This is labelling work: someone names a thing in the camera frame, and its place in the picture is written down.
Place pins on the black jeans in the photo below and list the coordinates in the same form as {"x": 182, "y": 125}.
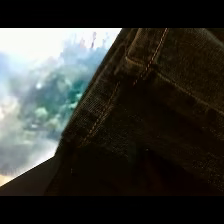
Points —
{"x": 160, "y": 116}

